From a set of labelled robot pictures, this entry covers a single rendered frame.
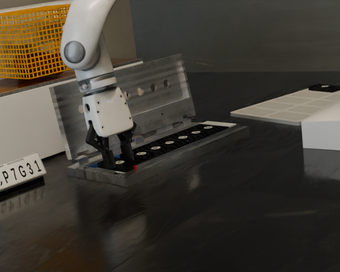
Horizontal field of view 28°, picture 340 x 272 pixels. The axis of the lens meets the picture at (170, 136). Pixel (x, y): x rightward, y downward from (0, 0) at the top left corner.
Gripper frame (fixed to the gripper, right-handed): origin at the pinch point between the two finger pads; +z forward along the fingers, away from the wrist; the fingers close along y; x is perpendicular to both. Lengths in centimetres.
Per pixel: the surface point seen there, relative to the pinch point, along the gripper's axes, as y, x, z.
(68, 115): -3.0, 9.9, -11.7
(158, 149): 11.5, -1.1, 1.7
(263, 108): 61, 5, 3
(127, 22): 207, 208, -51
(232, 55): 222, 143, -13
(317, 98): 77, -4, 4
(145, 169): 1.0, -6.7, 4.0
